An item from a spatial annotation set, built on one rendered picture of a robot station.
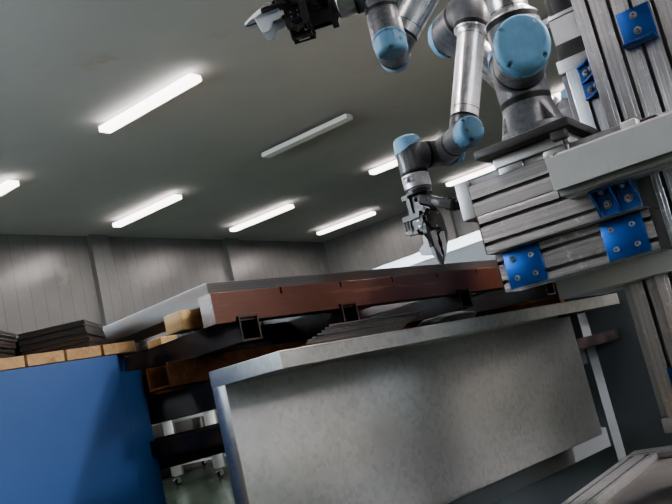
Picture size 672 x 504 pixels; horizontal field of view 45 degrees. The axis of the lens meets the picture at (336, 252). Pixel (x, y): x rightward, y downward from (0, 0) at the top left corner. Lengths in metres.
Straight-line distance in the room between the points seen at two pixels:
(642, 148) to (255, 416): 0.88
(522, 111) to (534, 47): 0.17
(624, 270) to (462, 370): 0.44
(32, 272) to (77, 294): 0.69
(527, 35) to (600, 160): 0.31
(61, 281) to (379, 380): 9.53
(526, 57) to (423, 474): 0.91
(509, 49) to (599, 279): 0.56
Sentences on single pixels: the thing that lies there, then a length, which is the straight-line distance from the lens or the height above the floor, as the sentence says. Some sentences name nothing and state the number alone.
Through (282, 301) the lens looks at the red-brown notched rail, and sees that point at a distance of 1.65.
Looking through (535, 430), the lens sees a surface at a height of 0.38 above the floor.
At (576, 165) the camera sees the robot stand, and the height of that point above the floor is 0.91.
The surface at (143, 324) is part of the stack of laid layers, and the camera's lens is 1.79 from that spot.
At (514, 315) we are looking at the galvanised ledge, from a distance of 1.92.
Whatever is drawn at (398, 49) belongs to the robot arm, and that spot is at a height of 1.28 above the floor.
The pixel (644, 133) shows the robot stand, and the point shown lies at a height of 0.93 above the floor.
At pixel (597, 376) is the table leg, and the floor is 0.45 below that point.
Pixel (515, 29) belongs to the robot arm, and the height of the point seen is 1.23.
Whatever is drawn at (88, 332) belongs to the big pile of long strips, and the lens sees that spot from 1.72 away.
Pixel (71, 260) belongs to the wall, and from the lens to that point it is 11.30.
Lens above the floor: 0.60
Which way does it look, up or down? 9 degrees up
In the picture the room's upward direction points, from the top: 13 degrees counter-clockwise
